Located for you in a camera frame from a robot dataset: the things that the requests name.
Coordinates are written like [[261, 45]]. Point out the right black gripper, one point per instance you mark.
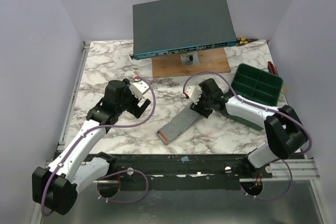
[[203, 109]]

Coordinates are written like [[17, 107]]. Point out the blue tape piece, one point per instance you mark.
[[185, 159]]

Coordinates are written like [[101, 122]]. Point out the grey striped underwear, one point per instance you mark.
[[178, 125]]

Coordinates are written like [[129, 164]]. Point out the grey network switch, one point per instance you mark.
[[173, 27]]

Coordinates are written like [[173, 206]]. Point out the black metal base rail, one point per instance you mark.
[[136, 172]]

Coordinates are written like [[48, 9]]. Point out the brown plywood board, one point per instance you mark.
[[171, 65]]

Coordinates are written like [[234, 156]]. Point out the grey metal stand bracket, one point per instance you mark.
[[190, 59]]

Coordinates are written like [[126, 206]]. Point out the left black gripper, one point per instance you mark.
[[129, 91]]

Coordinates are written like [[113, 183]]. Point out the green divided plastic tray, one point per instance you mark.
[[257, 85]]

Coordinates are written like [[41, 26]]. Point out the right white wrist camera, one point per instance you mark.
[[193, 93]]

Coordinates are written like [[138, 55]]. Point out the aluminium frame rail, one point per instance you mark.
[[65, 127]]

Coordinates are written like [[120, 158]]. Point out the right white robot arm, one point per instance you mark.
[[284, 131]]

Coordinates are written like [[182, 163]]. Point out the red black utility knife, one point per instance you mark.
[[272, 69]]

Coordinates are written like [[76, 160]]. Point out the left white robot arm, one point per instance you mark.
[[56, 187]]

